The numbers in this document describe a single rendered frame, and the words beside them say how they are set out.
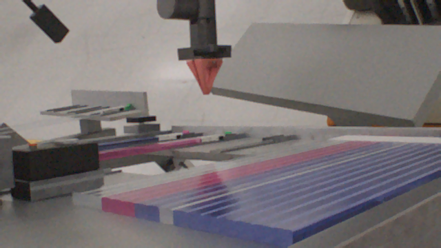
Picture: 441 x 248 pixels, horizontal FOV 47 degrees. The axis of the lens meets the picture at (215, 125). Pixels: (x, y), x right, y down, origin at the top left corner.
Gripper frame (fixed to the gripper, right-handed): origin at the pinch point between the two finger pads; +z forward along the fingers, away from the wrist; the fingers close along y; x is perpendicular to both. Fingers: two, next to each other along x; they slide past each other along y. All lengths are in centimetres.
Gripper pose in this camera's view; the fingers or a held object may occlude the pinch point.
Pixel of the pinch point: (206, 90)
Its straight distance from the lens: 107.1
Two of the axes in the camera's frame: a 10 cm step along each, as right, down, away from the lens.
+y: 7.4, 0.2, -6.7
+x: 6.7, -1.0, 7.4
